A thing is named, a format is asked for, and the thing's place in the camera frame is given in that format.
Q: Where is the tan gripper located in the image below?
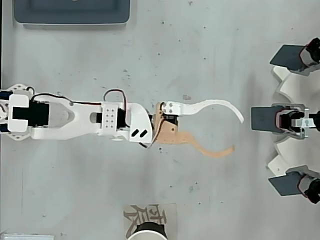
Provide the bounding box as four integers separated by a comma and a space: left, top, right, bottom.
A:
151, 98, 245, 159

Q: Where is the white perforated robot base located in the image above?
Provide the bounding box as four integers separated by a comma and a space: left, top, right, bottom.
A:
0, 83, 33, 141

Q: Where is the printed paper mat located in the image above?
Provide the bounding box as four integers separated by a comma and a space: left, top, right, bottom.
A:
122, 203, 178, 240

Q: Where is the dark grey paddle plate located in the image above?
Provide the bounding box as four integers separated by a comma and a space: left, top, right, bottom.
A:
269, 44, 307, 72
267, 172, 303, 197
250, 106, 280, 132

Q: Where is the black servo motor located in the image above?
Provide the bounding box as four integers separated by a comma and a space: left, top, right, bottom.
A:
271, 102, 320, 140
286, 164, 320, 205
298, 37, 320, 76

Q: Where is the white gear-shaped stand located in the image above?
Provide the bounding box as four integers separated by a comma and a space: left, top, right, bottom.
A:
266, 65, 320, 180

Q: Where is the grey plastic tray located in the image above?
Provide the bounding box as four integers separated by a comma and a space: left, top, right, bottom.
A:
12, 0, 132, 29

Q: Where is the dark blue base part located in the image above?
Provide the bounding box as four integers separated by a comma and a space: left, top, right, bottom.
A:
0, 91, 11, 133

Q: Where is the black red servo cable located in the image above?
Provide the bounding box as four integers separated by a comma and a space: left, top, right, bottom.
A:
102, 88, 129, 127

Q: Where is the silver metal bracket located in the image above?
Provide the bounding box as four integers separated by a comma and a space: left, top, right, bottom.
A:
291, 107, 316, 139

